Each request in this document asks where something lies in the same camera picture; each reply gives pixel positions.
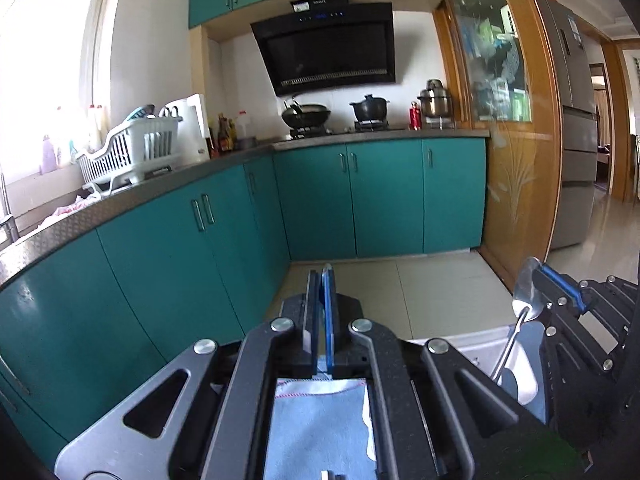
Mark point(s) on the purple bottle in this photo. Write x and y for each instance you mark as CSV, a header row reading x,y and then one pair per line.
x,y
49,156

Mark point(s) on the grey kitchen countertop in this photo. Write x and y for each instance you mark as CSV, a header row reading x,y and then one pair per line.
x,y
165,180

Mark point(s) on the teal lower cabinets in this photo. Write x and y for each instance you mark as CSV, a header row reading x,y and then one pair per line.
x,y
150,270

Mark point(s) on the stainless steel steamer pot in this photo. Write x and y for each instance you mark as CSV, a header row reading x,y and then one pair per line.
x,y
436,100

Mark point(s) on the teal dish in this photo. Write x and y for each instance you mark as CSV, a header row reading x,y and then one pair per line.
x,y
141,111

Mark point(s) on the black gas stove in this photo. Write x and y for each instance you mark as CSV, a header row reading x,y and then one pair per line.
x,y
345,130

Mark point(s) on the silver refrigerator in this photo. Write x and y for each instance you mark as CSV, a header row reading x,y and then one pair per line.
x,y
575,135

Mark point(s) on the red bottle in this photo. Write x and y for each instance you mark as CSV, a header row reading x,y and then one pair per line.
x,y
415,117

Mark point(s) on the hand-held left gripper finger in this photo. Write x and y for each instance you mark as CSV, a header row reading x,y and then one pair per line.
x,y
328,310
316,310

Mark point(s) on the black range hood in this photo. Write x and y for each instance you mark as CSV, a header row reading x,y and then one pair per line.
x,y
325,50

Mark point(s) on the metal faucet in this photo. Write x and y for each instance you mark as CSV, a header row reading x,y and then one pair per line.
x,y
9,215

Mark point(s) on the wooden sliding glass door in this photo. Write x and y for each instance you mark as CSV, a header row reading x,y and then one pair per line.
x,y
515,170

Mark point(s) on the pink cloth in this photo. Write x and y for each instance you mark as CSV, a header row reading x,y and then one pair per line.
x,y
75,207

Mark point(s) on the white dish rack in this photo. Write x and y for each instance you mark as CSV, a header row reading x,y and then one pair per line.
x,y
132,152

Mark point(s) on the black wok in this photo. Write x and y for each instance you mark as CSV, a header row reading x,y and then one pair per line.
x,y
306,116

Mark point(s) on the black clay pot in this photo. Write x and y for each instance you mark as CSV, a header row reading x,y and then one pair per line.
x,y
369,109

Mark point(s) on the white bottle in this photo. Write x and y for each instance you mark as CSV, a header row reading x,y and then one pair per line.
x,y
96,130

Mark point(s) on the clear oil jug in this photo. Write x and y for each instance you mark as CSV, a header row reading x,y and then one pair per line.
x,y
243,125

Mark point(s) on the blue striped tablecloth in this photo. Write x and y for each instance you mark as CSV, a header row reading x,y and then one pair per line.
x,y
320,425

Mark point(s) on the white cutting board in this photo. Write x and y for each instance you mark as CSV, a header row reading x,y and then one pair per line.
x,y
192,130

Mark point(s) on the wooden door frame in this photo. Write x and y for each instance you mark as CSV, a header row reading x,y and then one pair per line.
x,y
617,125

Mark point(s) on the metal spoon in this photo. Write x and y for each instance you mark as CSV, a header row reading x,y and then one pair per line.
x,y
527,290

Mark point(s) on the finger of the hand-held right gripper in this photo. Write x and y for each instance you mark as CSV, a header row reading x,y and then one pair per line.
x,y
570,332
562,285

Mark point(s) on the white plastic utensil basket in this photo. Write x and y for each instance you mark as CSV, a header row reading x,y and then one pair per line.
x,y
465,342

